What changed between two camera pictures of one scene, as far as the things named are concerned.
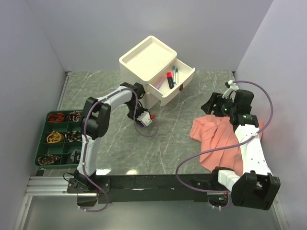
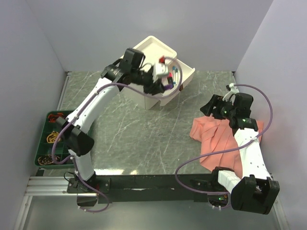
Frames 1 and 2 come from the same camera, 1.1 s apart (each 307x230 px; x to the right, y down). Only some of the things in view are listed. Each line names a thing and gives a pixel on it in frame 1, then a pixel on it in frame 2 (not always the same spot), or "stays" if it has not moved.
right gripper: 216,98 stays
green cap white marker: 176,72 stays
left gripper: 143,109 → 154,87
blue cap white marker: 174,75 stays
